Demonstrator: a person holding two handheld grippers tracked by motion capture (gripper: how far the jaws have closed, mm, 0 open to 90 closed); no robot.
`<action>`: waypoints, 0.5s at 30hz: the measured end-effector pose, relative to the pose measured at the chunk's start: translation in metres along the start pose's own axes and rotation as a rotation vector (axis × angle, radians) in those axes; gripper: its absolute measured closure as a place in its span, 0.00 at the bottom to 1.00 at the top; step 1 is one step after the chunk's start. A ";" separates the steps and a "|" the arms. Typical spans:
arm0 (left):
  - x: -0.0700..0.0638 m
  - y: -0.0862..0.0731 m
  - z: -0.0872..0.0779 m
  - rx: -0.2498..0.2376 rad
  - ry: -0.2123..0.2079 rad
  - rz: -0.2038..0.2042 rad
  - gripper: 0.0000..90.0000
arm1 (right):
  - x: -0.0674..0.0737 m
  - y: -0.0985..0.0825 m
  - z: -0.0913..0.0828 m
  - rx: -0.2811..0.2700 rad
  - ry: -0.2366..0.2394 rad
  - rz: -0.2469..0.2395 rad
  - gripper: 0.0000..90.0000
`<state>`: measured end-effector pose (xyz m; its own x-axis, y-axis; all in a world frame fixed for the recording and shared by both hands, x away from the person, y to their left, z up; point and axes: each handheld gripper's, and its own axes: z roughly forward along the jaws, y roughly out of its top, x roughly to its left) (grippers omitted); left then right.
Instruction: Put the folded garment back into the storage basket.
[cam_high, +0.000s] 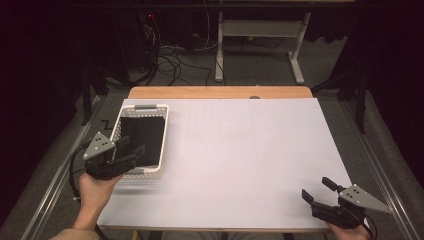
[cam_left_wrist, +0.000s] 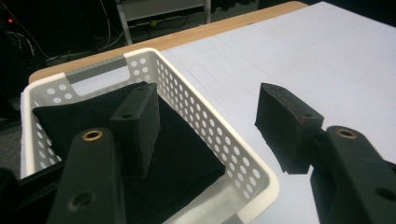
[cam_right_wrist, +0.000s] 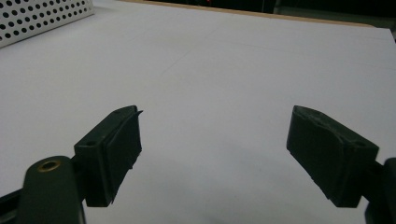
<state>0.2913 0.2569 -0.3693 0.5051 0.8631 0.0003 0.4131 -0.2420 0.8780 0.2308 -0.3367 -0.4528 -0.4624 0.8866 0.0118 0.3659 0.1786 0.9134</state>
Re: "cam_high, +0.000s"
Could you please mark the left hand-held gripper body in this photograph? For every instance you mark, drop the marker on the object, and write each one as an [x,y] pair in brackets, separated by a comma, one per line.
[100,146]

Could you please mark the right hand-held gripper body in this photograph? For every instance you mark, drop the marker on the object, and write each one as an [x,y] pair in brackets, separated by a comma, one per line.
[353,203]

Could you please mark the black cloth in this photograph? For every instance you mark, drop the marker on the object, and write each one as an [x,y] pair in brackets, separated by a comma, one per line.
[146,140]

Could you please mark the white perforated plastic basket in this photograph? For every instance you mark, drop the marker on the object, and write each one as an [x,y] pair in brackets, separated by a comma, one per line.
[165,133]

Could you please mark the person's right hand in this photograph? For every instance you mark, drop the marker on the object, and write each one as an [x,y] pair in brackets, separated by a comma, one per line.
[350,234]

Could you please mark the person's left hand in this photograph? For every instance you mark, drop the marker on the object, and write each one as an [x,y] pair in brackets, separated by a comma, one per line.
[95,196]

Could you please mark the black stand legs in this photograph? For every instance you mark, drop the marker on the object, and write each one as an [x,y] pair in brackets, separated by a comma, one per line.
[360,100]
[87,93]

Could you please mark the aluminium floor rail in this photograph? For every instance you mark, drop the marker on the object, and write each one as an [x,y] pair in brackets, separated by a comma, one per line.
[376,166]
[56,176]

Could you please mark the white metal desk frame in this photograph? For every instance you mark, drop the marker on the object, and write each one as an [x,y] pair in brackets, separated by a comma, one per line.
[260,28]

